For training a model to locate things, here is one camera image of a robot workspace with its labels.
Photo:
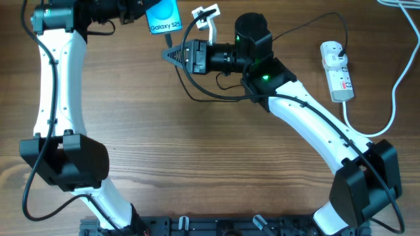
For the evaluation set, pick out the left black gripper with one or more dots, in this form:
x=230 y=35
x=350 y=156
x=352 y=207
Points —
x=134 y=10

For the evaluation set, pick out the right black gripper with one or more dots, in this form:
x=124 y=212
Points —
x=195 y=56

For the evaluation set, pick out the blue Galaxy S25 smartphone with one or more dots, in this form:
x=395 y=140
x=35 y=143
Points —
x=164 y=17

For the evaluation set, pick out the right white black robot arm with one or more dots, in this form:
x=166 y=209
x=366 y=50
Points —
x=366 y=174

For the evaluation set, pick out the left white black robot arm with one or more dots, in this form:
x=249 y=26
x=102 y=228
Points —
x=60 y=152

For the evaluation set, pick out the white USB charger plug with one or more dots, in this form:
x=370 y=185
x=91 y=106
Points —
x=333 y=61

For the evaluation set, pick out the white power strip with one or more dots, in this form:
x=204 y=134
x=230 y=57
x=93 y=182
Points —
x=339 y=83

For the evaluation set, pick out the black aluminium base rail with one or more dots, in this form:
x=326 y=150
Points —
x=286 y=225

